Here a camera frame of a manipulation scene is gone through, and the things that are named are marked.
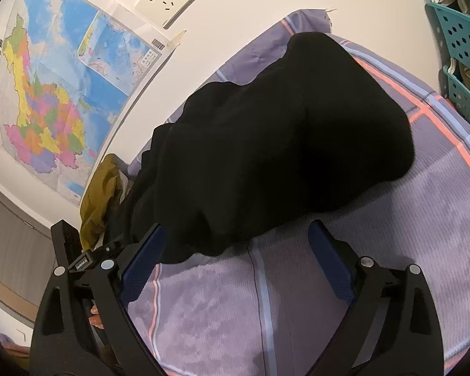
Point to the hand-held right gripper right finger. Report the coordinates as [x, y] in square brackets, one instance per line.
[331, 260]

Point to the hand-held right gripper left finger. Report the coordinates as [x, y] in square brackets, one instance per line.
[145, 266]

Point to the black jacket with gold buttons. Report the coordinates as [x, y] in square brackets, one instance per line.
[278, 133]

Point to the person's left hand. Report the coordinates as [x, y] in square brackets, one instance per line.
[98, 322]

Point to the grey wooden panel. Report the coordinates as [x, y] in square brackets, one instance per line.
[11, 250]

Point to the mustard yellow garment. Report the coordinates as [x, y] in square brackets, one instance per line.
[98, 188]

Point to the beige cloth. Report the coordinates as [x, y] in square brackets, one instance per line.
[122, 184]

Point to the purple checked bed sheet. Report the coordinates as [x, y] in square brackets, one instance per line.
[415, 243]

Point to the teal perforated plastic basket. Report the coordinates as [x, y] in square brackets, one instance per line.
[468, 103]
[460, 35]

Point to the colourful wall map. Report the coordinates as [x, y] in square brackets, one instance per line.
[62, 86]

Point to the white wall socket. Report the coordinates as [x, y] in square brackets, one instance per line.
[164, 2]

